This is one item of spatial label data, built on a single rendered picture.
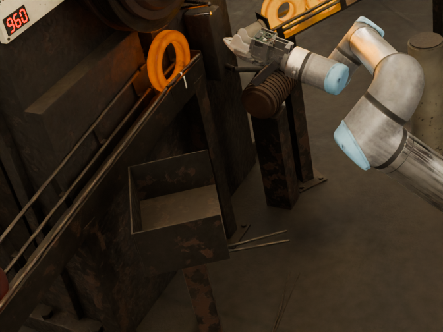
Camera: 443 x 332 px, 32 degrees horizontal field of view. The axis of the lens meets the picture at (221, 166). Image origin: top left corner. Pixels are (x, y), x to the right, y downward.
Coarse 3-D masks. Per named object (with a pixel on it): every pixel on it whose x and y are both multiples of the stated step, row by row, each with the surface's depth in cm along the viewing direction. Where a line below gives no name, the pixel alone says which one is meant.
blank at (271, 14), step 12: (264, 0) 248; (276, 0) 247; (288, 0) 249; (300, 0) 251; (264, 12) 248; (276, 12) 249; (288, 12) 255; (300, 12) 253; (276, 24) 251; (288, 24) 253
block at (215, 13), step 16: (192, 16) 240; (208, 16) 237; (192, 32) 243; (208, 32) 240; (224, 32) 246; (192, 48) 247; (208, 48) 244; (224, 48) 248; (208, 64) 248; (224, 64) 249
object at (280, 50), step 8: (264, 32) 224; (272, 32) 225; (256, 40) 220; (264, 40) 221; (272, 40) 221; (280, 40) 223; (256, 48) 223; (264, 48) 221; (272, 48) 222; (280, 48) 222; (288, 48) 219; (256, 56) 225; (264, 56) 223; (272, 56) 224; (280, 56) 223; (288, 56) 221; (256, 64) 226; (264, 64) 225
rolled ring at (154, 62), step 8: (160, 32) 224; (168, 32) 223; (176, 32) 226; (160, 40) 221; (168, 40) 223; (176, 40) 226; (184, 40) 230; (152, 48) 220; (160, 48) 220; (176, 48) 232; (184, 48) 231; (152, 56) 220; (160, 56) 221; (176, 56) 233; (184, 56) 232; (152, 64) 220; (160, 64) 222; (176, 64) 234; (184, 64) 233; (152, 72) 221; (160, 72) 222; (176, 72) 233; (184, 72) 233; (152, 80) 223; (160, 80) 223; (168, 80) 230; (160, 88) 225
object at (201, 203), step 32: (160, 160) 194; (192, 160) 195; (160, 192) 200; (192, 192) 199; (160, 224) 193; (192, 224) 173; (160, 256) 178; (192, 256) 179; (224, 256) 180; (192, 288) 202
